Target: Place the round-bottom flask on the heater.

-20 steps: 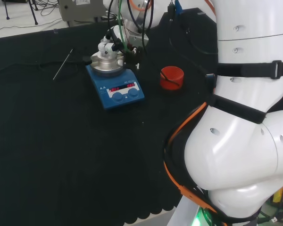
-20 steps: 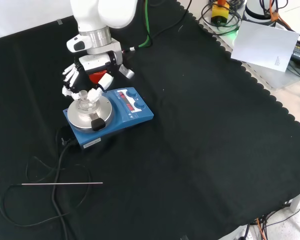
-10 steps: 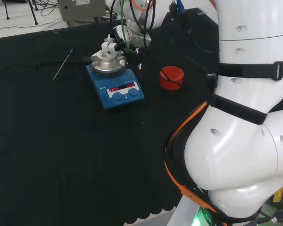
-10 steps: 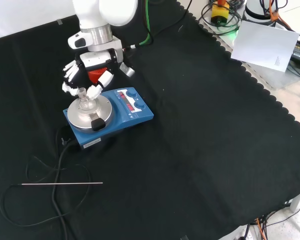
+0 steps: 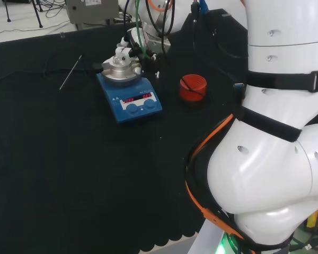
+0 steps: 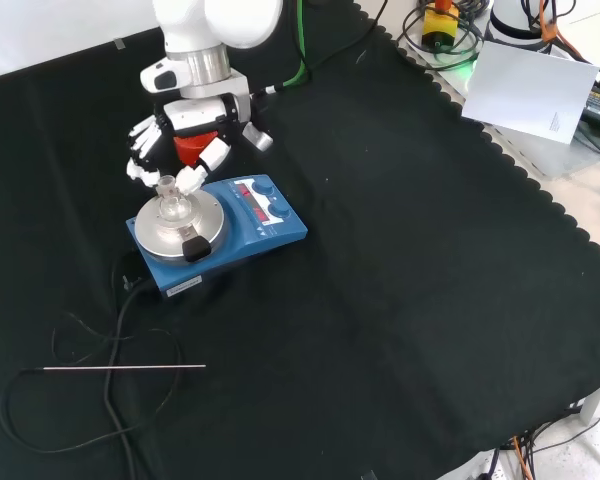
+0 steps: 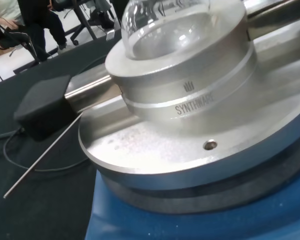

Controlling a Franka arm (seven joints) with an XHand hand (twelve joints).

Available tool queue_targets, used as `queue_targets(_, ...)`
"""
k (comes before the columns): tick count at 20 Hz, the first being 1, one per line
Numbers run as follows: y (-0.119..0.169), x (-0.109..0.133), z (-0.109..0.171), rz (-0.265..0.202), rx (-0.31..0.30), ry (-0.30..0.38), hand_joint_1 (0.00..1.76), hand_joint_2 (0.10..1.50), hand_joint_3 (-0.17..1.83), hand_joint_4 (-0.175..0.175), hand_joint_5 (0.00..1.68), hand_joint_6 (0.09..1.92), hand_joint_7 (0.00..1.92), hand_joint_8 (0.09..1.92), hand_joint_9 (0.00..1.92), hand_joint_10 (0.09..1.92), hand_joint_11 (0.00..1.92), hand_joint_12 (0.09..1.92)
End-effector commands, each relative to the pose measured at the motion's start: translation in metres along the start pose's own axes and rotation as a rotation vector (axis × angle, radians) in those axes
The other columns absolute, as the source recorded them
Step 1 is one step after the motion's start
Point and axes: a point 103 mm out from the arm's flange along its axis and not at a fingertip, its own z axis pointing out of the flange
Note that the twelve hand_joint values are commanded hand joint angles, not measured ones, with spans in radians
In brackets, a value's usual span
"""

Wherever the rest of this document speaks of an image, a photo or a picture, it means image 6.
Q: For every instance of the thin steel probe rod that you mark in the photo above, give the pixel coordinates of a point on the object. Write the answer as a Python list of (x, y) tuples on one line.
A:
[(125, 368)]

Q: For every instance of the red round flask holder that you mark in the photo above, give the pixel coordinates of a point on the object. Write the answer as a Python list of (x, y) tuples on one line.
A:
[(190, 150)]

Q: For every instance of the yellow stop button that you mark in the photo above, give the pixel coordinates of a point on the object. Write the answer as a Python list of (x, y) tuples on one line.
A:
[(439, 25)]

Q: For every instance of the black bench cloth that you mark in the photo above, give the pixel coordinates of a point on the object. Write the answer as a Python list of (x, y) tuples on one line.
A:
[(380, 260)]

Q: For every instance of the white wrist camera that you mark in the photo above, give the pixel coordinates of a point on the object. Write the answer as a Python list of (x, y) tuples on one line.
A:
[(160, 77)]

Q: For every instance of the blue heater with steel top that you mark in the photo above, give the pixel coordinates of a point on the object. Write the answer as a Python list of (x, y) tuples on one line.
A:
[(250, 240)]

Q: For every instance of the pale white board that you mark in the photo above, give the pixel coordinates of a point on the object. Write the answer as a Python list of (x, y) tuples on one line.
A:
[(527, 90)]

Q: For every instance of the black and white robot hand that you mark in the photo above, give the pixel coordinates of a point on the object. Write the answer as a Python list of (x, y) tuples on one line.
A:
[(200, 112)]

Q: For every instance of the clear round-bottom flask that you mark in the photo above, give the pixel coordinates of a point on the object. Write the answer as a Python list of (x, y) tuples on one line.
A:
[(171, 207)]

